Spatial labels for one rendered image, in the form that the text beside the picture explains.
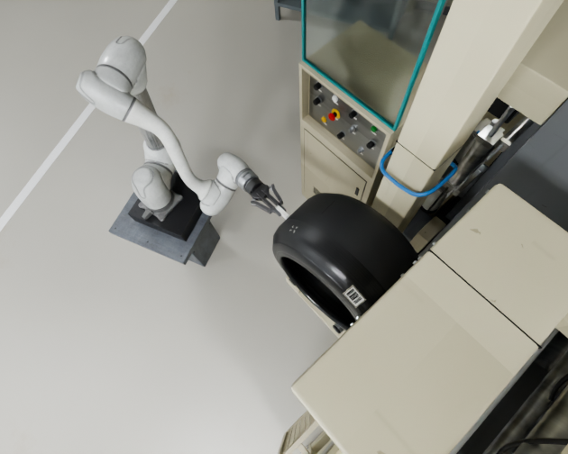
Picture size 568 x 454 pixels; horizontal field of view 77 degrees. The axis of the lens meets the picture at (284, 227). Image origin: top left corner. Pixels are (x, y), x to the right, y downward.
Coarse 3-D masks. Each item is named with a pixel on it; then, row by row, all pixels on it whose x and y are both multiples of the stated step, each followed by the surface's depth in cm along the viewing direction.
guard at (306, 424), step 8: (304, 416) 189; (312, 416) 159; (296, 424) 184; (304, 424) 158; (312, 424) 129; (288, 432) 188; (296, 432) 157; (304, 432) 128; (288, 440) 159; (296, 440) 128; (280, 448) 148; (288, 448) 137; (296, 448) 126
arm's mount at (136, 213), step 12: (180, 180) 202; (180, 192) 199; (192, 192) 199; (180, 204) 196; (192, 204) 196; (132, 216) 196; (168, 216) 193; (180, 216) 193; (192, 216) 193; (156, 228) 197; (168, 228) 190; (180, 228) 190; (192, 228) 198
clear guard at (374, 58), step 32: (320, 0) 128; (352, 0) 117; (384, 0) 107; (416, 0) 99; (320, 32) 140; (352, 32) 126; (384, 32) 115; (416, 32) 106; (320, 64) 153; (352, 64) 137; (384, 64) 124; (416, 64) 113; (352, 96) 150; (384, 96) 135
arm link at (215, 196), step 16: (128, 112) 128; (144, 112) 131; (144, 128) 134; (160, 128) 135; (176, 144) 141; (176, 160) 143; (192, 176) 149; (208, 192) 152; (224, 192) 154; (208, 208) 156
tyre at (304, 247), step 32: (288, 224) 122; (320, 224) 113; (352, 224) 110; (384, 224) 110; (288, 256) 121; (320, 256) 107; (352, 256) 106; (384, 256) 107; (416, 256) 113; (320, 288) 156; (384, 288) 106; (352, 320) 146
